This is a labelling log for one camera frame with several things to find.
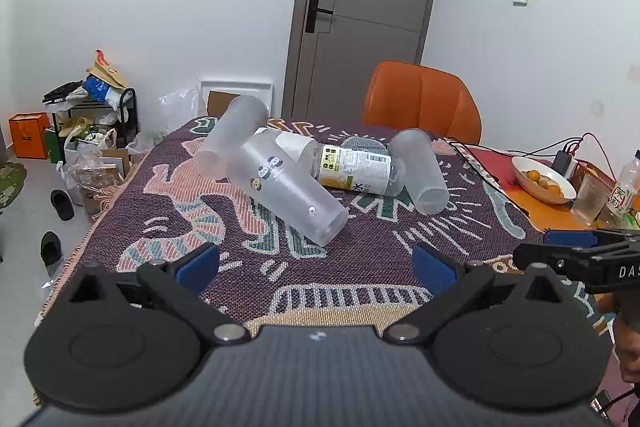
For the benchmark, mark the patterned woven tablecloth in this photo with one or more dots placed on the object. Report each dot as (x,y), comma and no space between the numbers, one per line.
(288,250)

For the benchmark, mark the orange chair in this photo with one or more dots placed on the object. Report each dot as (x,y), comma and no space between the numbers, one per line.
(402,96)

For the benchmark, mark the clear plastic bag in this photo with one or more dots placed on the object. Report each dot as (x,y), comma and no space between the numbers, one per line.
(179,107)

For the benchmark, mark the clear drinking glass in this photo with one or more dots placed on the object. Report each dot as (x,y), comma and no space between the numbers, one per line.
(590,199)

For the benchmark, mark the black door handle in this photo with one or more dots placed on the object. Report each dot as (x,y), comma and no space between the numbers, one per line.
(313,10)

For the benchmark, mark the frosted plastic cup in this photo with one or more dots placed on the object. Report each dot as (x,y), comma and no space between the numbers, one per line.
(244,115)
(424,181)

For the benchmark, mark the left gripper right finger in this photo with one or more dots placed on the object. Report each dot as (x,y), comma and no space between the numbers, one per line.
(508,341)

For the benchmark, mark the clear plastic bottle yellow label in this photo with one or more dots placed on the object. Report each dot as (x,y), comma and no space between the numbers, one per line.
(360,165)

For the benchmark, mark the person's right hand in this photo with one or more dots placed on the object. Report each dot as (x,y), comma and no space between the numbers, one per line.
(626,340)

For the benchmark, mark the grey door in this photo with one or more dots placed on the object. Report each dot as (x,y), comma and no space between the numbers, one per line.
(328,72)

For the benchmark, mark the red orange table mat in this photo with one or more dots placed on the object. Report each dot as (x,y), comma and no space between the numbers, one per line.
(545,210)

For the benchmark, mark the orange box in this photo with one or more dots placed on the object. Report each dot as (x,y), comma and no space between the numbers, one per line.
(27,133)

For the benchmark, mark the paper bag on rack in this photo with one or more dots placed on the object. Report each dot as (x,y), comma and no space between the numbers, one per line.
(107,72)

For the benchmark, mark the frosted cup with stickers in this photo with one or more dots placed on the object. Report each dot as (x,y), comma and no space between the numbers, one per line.
(267,174)

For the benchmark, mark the black power adapter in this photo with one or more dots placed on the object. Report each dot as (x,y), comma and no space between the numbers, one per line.
(561,162)

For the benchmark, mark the white bowl of oranges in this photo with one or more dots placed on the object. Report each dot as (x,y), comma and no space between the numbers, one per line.
(542,182)

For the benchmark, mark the black shelf rack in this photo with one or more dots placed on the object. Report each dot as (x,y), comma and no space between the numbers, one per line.
(124,119)

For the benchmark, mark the black slipper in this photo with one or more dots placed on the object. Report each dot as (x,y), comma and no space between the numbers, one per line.
(50,249)
(62,204)

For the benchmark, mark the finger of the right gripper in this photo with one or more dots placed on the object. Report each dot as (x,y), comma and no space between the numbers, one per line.
(593,240)

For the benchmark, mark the white framed board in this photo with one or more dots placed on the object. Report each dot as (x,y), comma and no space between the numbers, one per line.
(259,88)

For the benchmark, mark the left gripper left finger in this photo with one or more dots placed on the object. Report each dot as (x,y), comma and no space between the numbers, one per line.
(114,342)

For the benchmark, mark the black slipper near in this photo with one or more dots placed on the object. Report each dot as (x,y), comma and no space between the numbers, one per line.
(50,249)

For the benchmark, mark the small bottle red label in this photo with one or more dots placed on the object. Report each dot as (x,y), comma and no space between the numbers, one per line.
(625,189)

